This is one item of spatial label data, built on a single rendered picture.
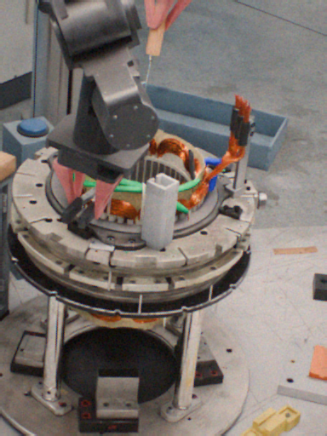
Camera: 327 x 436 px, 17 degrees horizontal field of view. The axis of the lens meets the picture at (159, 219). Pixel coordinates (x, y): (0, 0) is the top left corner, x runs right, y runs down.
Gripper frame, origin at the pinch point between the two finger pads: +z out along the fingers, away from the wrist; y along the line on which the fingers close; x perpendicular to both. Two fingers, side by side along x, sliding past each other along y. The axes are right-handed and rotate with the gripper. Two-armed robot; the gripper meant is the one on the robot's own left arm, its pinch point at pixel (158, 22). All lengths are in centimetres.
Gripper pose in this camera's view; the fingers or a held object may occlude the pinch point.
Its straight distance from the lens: 138.8
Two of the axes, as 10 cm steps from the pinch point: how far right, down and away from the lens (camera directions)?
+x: -7.3, -3.6, 5.8
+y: 6.3, -0.2, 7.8
